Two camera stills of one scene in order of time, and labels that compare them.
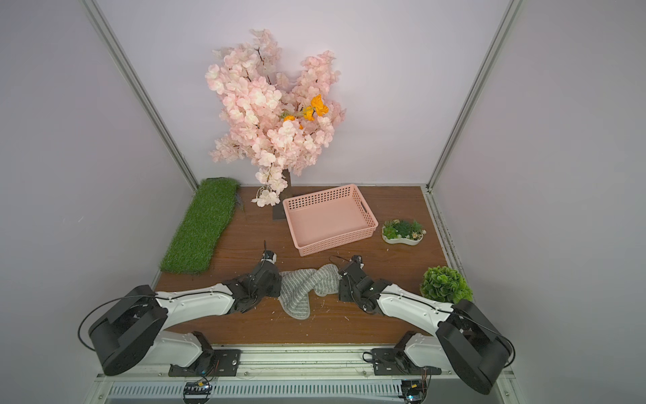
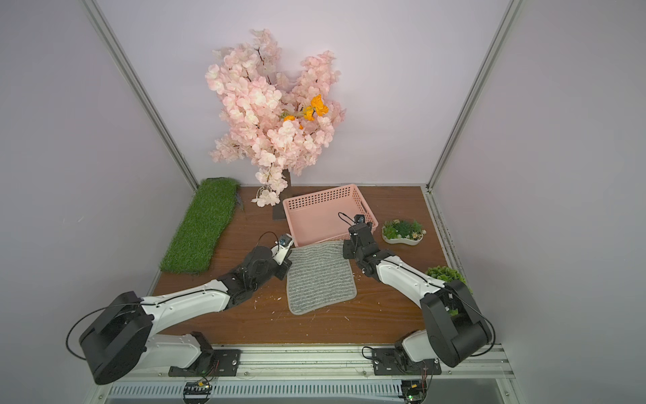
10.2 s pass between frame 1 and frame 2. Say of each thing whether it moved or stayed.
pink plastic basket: stayed
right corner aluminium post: stayed
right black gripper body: moved
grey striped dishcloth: moved
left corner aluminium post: stayed
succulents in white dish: stayed
